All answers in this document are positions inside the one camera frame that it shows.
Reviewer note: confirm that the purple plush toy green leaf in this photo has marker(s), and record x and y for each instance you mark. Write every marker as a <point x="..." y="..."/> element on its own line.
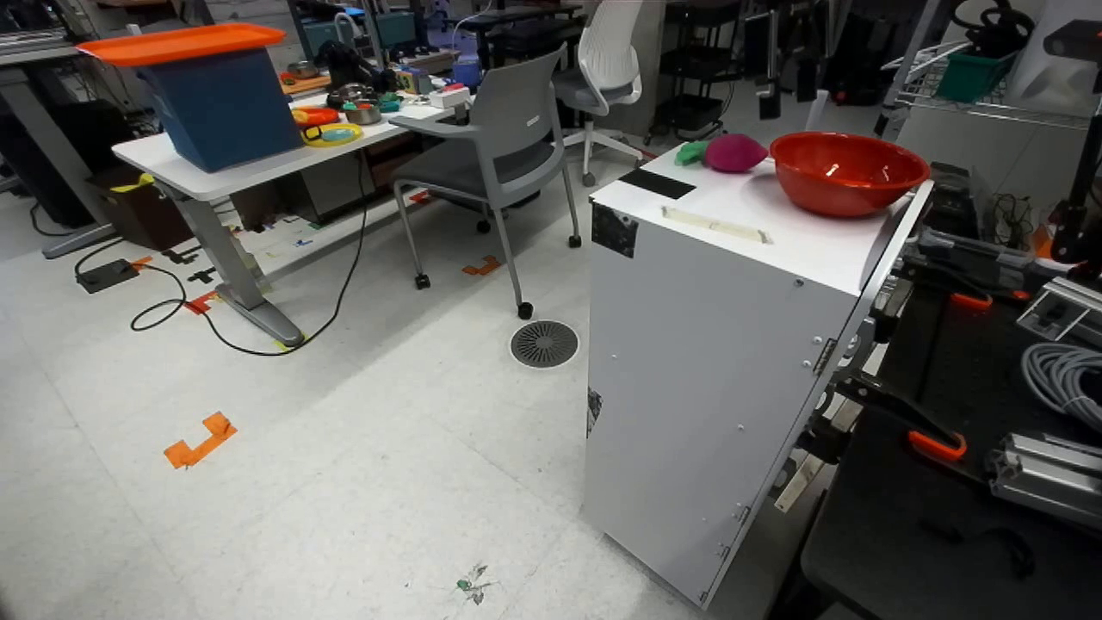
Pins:
<point x="736" y="151"/>

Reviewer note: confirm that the orange red plastic bowl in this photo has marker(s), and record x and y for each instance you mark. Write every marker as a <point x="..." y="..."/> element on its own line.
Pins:
<point x="845" y="191"/>

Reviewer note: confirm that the white toy cabinet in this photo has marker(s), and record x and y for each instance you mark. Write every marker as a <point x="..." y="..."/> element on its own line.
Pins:
<point x="690" y="381"/>

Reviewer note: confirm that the orange yellow toy pile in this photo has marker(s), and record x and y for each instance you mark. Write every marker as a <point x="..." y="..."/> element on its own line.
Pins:
<point x="313" y="119"/>

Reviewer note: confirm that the round grey floor drain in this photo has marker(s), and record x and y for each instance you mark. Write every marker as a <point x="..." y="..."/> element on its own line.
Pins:
<point x="544" y="346"/>

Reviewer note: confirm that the beige masking tape strip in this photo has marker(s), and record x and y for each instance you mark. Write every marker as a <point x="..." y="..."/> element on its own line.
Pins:
<point x="709" y="225"/>

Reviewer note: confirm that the grey office chair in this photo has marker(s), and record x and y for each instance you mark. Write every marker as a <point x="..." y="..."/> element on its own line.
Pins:
<point x="504" y="116"/>

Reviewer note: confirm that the light swivel chair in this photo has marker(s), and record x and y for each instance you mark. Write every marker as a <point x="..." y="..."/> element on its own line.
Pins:
<point x="607" y="54"/>

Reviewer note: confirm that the blue storage bin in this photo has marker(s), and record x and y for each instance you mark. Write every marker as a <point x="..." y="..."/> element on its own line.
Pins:
<point x="224" y="109"/>

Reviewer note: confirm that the white work table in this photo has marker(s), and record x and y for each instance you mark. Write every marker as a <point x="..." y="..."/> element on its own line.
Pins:
<point x="185" y="166"/>

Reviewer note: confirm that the brown cardboard box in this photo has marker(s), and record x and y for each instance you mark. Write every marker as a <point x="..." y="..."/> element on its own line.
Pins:
<point x="149" y="217"/>

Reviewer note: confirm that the black perforated mounting board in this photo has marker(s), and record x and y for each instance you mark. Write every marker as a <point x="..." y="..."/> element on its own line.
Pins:
<point x="917" y="538"/>

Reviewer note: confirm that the black power brick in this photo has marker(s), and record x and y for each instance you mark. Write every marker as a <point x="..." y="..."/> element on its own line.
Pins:
<point x="108" y="276"/>

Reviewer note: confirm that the orange bin lid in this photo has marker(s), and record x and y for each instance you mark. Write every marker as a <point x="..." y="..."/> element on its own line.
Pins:
<point x="185" y="43"/>

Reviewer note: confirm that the green bin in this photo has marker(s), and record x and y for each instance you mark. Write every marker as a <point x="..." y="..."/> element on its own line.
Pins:
<point x="976" y="75"/>

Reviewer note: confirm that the silver aluminium extrusion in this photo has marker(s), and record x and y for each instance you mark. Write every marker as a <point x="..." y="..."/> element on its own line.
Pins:
<point x="1044" y="470"/>

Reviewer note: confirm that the orange floor tape bracket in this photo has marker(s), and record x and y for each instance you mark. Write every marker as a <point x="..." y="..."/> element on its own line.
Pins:
<point x="190" y="450"/>

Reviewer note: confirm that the silver metal mount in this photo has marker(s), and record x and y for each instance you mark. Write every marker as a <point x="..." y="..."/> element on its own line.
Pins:
<point x="1063" y="312"/>

